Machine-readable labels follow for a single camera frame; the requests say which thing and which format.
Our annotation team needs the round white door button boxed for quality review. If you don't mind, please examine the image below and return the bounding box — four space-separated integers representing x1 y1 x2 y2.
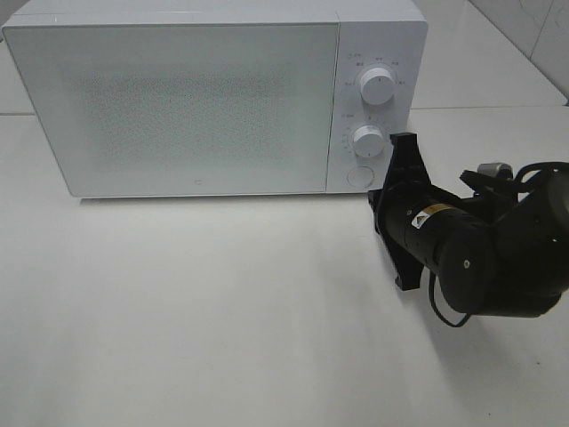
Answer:
347 166 375 189

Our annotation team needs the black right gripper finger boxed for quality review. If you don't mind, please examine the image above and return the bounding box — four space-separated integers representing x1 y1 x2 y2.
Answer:
381 235 422 291
384 133 431 189

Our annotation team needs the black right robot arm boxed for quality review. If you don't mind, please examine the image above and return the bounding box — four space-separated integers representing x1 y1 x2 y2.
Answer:
368 133 568 319

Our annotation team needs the white microwave door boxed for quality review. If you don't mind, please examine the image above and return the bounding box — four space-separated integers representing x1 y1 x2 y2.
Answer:
4 24 338 197

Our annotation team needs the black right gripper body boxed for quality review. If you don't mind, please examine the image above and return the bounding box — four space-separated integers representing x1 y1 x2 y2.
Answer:
368 183 467 267

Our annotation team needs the white microwave oven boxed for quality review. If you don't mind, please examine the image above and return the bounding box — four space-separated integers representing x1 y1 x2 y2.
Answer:
2 1 429 198

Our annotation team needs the white microwave knob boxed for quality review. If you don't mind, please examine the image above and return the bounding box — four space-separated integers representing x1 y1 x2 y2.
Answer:
352 125 386 158
358 64 396 106

